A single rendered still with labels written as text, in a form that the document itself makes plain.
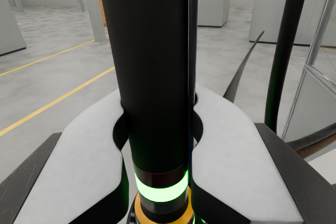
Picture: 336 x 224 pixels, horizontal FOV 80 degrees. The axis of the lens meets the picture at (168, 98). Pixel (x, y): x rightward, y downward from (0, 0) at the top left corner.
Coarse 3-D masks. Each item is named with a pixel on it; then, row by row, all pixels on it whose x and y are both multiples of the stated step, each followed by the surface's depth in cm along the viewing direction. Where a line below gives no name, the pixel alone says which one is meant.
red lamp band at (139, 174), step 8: (184, 160) 11; (136, 168) 11; (176, 168) 11; (184, 168) 11; (136, 176) 12; (144, 176) 11; (152, 176) 11; (160, 176) 11; (168, 176) 11; (176, 176) 11; (152, 184) 11; (160, 184) 11; (168, 184) 11
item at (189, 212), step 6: (138, 198) 15; (138, 204) 14; (138, 210) 14; (186, 210) 14; (192, 210) 14; (138, 216) 14; (144, 216) 13; (186, 216) 13; (144, 222) 13; (150, 222) 13; (174, 222) 13; (180, 222) 13; (186, 222) 13
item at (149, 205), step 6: (186, 186) 13; (138, 192) 13; (186, 192) 13; (144, 198) 12; (180, 198) 12; (144, 204) 13; (150, 204) 12; (156, 204) 12; (162, 204) 12; (168, 204) 12; (174, 204) 12; (180, 204) 13; (150, 210) 13; (156, 210) 12; (162, 210) 12; (168, 210) 12; (174, 210) 13
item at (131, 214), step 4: (188, 184) 31; (132, 204) 35; (132, 208) 34; (128, 212) 34; (132, 212) 34; (128, 216) 33; (132, 216) 33; (128, 220) 33; (132, 220) 32; (136, 220) 31
